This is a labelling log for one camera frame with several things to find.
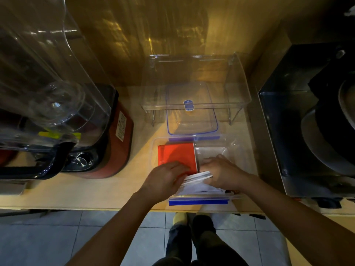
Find person's left hand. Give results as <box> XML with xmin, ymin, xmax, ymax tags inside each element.
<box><xmin>138</xmin><ymin>161</ymin><xmax>192</xmax><ymax>204</ymax></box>

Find person's right hand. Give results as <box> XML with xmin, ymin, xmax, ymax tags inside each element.
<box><xmin>199</xmin><ymin>154</ymin><xmax>251</xmax><ymax>192</ymax></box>

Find white bags bundle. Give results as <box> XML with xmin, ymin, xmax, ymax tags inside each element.
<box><xmin>177</xmin><ymin>172</ymin><xmax>225</xmax><ymax>196</ymax></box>

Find red packet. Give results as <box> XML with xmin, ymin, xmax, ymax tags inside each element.
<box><xmin>158</xmin><ymin>142</ymin><xmax>198</xmax><ymax>175</ymax></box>

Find person's right forearm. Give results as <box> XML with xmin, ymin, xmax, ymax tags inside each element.
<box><xmin>241</xmin><ymin>174</ymin><xmax>355</xmax><ymax>266</ymax></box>

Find person's left forearm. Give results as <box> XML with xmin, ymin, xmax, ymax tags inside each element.
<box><xmin>65</xmin><ymin>191</ymin><xmax>158</xmax><ymax>266</ymax></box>

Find clear plastic food container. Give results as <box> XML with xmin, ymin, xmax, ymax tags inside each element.
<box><xmin>151</xmin><ymin>137</ymin><xmax>231</xmax><ymax>175</ymax></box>

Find clear zip bag blue strip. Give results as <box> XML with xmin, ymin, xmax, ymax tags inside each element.
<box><xmin>168</xmin><ymin>188</ymin><xmax>242</xmax><ymax>206</ymax></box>
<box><xmin>168</xmin><ymin>135</ymin><xmax>257</xmax><ymax>176</ymax></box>

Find person's yellow shoe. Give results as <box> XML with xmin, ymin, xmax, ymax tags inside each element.
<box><xmin>173</xmin><ymin>212</ymin><xmax>188</xmax><ymax>227</ymax></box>

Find clear lid with blue rim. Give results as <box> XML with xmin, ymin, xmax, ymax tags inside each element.
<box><xmin>165</xmin><ymin>81</ymin><xmax>219</xmax><ymax>136</ymax></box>

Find person's legs in dark trousers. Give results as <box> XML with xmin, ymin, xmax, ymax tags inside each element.
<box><xmin>152</xmin><ymin>214</ymin><xmax>249</xmax><ymax>266</ymax></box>

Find red blender base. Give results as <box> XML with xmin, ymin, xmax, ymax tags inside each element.
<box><xmin>60</xmin><ymin>84</ymin><xmax>134</xmax><ymax>179</ymax></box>

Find clear acrylic display case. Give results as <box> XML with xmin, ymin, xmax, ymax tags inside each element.
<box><xmin>140</xmin><ymin>52</ymin><xmax>252</xmax><ymax>127</ymax></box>

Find steel appliance box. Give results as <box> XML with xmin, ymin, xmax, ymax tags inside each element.
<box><xmin>258</xmin><ymin>43</ymin><xmax>355</xmax><ymax>199</ymax></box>

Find grey metal pan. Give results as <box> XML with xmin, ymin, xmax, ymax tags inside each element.
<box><xmin>301</xmin><ymin>77</ymin><xmax>355</xmax><ymax>177</ymax></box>

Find clear blender jar black handle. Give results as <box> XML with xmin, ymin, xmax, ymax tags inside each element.
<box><xmin>0</xmin><ymin>80</ymin><xmax>86</xmax><ymax>180</ymax></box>

